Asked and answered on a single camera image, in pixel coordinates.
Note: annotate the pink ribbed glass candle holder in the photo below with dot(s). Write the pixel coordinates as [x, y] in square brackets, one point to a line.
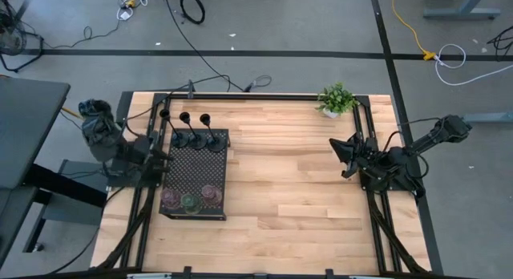
[171, 199]
[211, 195]

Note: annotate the green plant in white pot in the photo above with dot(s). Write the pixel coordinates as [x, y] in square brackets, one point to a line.
[336, 98]

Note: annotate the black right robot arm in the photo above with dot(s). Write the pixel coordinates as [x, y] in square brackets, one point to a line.
[441, 132]

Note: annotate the grey bar clamp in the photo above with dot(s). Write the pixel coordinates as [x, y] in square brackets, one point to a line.
[187, 272]
[191, 88]
[330, 273]

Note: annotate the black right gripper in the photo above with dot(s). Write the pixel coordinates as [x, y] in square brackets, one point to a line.
[372, 160]

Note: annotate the black table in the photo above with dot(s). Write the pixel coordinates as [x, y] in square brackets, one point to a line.
[28, 122]

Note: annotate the tall black candlestick holder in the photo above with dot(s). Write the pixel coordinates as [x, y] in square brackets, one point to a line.
[179, 140]
[216, 144]
[197, 142]

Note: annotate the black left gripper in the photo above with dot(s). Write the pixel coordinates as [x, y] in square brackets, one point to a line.
[144, 150]

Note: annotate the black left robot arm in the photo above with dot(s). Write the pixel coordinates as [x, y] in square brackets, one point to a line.
[100, 130]

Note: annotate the black perforated metal stand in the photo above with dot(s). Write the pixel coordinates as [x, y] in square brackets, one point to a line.
[194, 171]

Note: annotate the green ribbed glass candle holder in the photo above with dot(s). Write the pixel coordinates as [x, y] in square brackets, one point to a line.
[191, 203]

